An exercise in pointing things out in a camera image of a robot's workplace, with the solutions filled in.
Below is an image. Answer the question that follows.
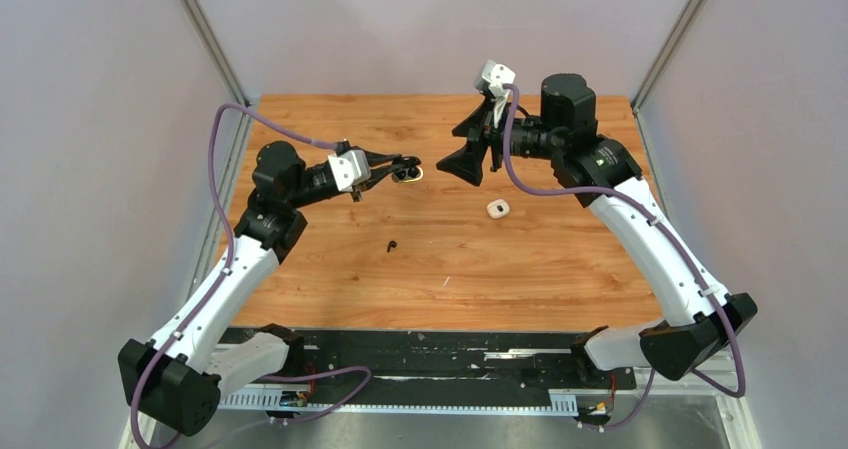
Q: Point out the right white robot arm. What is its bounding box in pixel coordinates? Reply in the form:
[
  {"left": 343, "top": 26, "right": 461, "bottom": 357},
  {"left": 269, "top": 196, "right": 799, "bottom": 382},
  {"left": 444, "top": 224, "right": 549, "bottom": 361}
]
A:
[{"left": 438, "top": 63, "right": 758, "bottom": 387}]

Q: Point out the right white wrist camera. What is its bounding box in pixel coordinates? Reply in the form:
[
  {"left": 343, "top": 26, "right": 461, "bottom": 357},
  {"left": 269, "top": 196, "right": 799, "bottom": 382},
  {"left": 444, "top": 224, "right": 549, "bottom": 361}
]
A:
[{"left": 474, "top": 59, "right": 516, "bottom": 111}]

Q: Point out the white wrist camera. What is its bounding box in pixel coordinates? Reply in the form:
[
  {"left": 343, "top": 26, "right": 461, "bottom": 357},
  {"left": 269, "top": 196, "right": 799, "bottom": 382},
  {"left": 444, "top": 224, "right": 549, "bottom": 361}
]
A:
[
  {"left": 327, "top": 149, "right": 352, "bottom": 192},
  {"left": 474, "top": 59, "right": 516, "bottom": 111}
]

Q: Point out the white earbud charging case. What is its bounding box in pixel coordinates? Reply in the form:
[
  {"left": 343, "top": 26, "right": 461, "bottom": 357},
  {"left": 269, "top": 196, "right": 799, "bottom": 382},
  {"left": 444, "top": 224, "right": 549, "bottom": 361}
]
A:
[{"left": 486, "top": 199, "right": 511, "bottom": 220}]

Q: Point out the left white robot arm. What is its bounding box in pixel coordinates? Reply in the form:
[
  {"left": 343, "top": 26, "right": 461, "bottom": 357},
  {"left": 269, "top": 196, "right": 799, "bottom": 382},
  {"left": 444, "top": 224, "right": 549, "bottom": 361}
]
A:
[{"left": 118, "top": 141, "right": 423, "bottom": 436}]

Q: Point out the white slotted cable duct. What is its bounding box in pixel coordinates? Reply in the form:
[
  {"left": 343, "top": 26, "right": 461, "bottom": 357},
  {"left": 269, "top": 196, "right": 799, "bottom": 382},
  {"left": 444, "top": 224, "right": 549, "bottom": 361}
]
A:
[{"left": 218, "top": 390, "right": 579, "bottom": 417}]

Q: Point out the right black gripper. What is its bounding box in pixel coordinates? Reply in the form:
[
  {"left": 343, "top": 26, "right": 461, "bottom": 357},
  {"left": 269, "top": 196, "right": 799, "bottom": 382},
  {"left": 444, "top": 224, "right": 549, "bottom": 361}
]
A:
[{"left": 438, "top": 96, "right": 564, "bottom": 184}]

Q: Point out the aluminium frame post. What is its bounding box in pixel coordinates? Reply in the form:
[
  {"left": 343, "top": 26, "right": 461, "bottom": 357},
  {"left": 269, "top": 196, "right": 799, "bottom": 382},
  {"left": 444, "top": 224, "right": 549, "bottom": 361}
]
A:
[
  {"left": 179, "top": 0, "right": 252, "bottom": 107},
  {"left": 630, "top": 0, "right": 707, "bottom": 115}
]

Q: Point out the right aluminium frame post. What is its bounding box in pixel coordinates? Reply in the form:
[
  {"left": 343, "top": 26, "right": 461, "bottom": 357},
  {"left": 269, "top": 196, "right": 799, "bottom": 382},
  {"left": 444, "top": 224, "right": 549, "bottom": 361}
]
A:
[{"left": 630, "top": 0, "right": 707, "bottom": 115}]

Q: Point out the left aluminium frame post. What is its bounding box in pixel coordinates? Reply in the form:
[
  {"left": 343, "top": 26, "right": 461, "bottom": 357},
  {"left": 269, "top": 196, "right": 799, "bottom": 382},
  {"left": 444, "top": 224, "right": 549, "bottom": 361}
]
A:
[{"left": 179, "top": 0, "right": 252, "bottom": 107}]

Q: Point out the black earbud charging case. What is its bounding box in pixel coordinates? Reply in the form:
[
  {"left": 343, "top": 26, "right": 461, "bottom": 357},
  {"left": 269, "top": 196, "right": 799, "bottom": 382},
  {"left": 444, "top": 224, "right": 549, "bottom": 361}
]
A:
[{"left": 392, "top": 156, "right": 423, "bottom": 183}]

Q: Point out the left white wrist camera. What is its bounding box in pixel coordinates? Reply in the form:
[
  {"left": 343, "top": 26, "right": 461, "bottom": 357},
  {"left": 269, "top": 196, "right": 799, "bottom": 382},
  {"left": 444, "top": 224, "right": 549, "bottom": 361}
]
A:
[{"left": 327, "top": 149, "right": 352, "bottom": 192}]

